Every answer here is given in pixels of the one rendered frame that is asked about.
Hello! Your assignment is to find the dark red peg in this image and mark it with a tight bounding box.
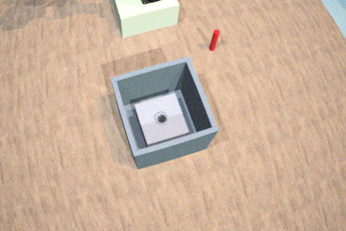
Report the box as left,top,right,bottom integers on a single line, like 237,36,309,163
209,29,220,51

